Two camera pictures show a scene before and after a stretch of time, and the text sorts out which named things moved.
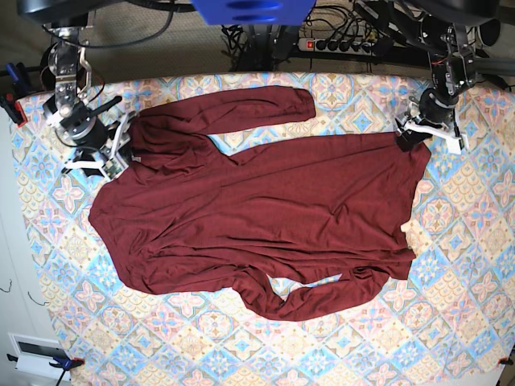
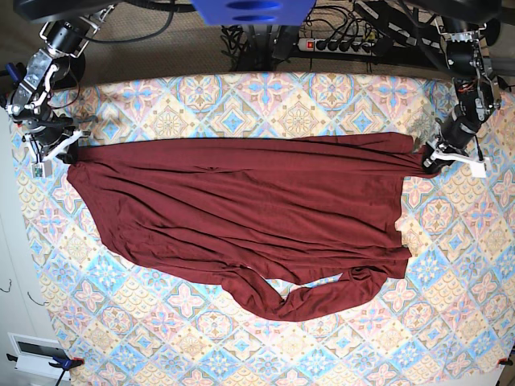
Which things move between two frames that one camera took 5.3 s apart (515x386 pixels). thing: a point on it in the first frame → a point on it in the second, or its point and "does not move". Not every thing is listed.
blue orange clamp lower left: x=57 y=362 does not move
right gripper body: x=438 y=107 → x=457 y=134
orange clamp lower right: x=504 y=360 does not move
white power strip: x=335 y=46 does not move
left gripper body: x=85 y=127 → x=49 y=129
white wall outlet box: x=35 y=355 does not move
